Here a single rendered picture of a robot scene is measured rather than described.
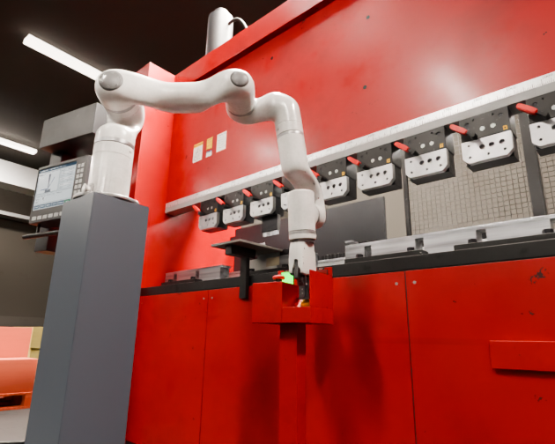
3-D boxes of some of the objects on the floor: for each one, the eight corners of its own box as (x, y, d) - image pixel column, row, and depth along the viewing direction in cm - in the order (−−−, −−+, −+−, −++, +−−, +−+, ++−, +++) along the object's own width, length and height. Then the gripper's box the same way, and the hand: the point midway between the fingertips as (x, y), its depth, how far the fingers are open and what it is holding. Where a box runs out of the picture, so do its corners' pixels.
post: (579, 512, 157) (508, 58, 211) (580, 508, 161) (511, 62, 214) (595, 516, 154) (519, 54, 207) (596, 512, 157) (521, 59, 211)
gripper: (302, 234, 121) (305, 299, 117) (323, 240, 133) (326, 299, 130) (279, 237, 124) (281, 299, 121) (302, 242, 137) (305, 299, 133)
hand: (304, 292), depth 125 cm, fingers closed
